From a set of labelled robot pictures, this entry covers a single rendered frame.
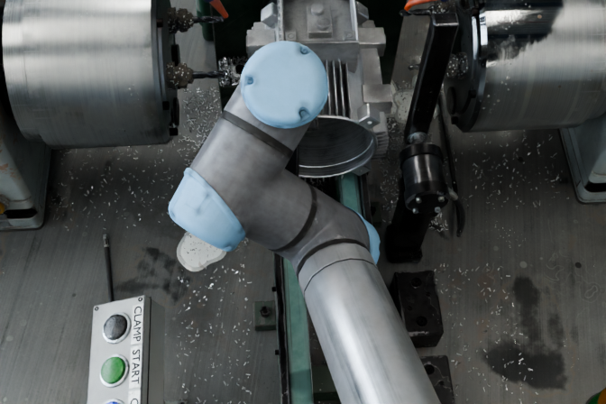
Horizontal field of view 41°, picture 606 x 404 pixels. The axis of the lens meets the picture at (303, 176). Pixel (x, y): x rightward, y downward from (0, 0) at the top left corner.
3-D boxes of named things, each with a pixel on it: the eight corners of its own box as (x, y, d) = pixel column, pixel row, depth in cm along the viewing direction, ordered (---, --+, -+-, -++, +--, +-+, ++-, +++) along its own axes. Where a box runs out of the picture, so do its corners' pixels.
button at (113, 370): (108, 362, 92) (99, 358, 91) (132, 357, 91) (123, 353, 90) (106, 388, 91) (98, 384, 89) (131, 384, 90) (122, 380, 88)
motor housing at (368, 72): (251, 76, 129) (247, -7, 113) (370, 74, 130) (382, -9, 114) (252, 185, 119) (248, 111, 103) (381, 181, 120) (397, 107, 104)
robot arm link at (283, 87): (218, 103, 68) (270, 17, 69) (224, 114, 79) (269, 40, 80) (298, 151, 69) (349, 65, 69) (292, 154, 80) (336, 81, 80)
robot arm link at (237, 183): (274, 279, 75) (335, 177, 75) (180, 232, 69) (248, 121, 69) (235, 249, 81) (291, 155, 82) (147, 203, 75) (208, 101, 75)
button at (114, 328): (111, 320, 95) (102, 316, 93) (133, 316, 94) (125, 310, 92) (109, 345, 93) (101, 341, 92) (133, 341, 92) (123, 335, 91)
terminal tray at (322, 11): (277, 11, 116) (277, -25, 110) (351, 9, 117) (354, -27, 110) (280, 78, 110) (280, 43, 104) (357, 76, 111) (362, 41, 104)
